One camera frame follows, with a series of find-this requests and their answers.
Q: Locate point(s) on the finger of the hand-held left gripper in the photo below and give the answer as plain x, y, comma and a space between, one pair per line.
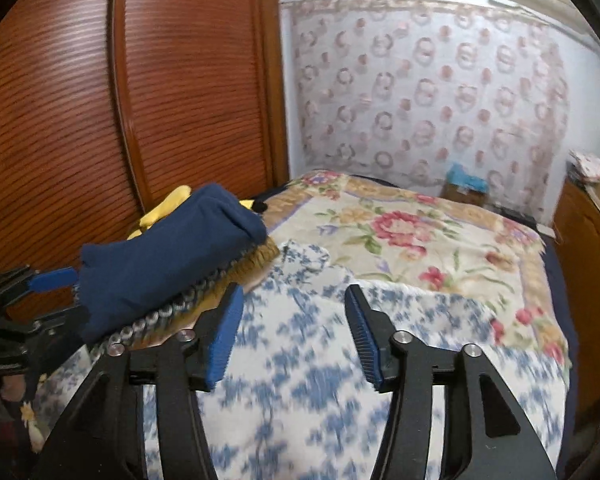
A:
55, 317
55, 279

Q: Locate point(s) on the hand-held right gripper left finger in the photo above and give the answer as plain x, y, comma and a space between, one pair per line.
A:
222, 340

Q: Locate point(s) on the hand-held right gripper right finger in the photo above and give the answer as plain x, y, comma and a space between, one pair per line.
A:
367, 340

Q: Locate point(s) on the navy printed t-shirt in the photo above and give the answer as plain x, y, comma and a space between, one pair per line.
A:
170, 255

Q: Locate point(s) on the person's left hand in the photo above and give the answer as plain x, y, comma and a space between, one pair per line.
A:
12, 387

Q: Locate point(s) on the blue and white floral bedsheet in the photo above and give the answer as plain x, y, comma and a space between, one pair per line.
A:
290, 385

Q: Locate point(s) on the floral blanket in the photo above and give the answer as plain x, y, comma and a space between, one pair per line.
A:
430, 240

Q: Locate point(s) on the yellow plush toy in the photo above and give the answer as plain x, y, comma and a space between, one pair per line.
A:
167, 205

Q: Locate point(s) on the small cardboard box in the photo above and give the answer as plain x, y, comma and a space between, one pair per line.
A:
462, 197

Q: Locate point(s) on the wooden louvered wardrobe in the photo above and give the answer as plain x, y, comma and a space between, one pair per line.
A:
180, 85

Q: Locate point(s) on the wooden cabinet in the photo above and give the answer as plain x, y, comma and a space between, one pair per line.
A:
585, 260

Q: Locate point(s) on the stack of patterned boxes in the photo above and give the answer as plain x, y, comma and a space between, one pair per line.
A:
590, 162

